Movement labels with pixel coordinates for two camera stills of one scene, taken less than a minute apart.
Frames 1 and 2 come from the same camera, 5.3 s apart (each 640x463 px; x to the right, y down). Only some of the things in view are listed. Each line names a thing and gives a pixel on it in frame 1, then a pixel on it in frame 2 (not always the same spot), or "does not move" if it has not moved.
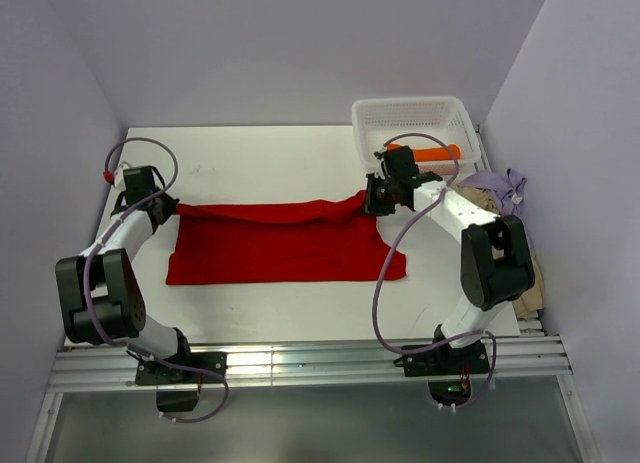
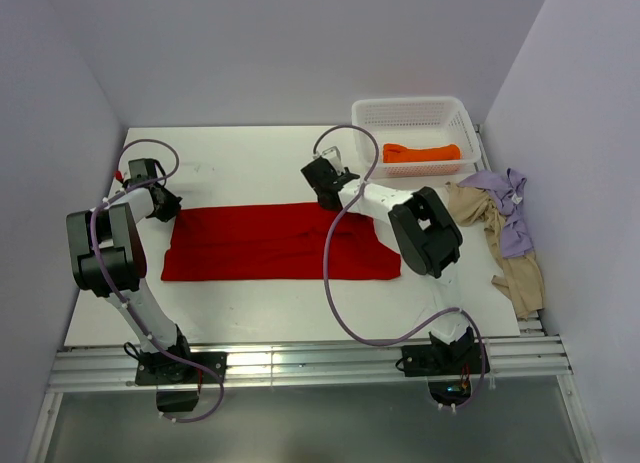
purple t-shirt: [508, 189] does not move
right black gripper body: [381, 200] → [322, 205]
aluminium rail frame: [537, 350] does not move
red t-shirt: [323, 239] does not move
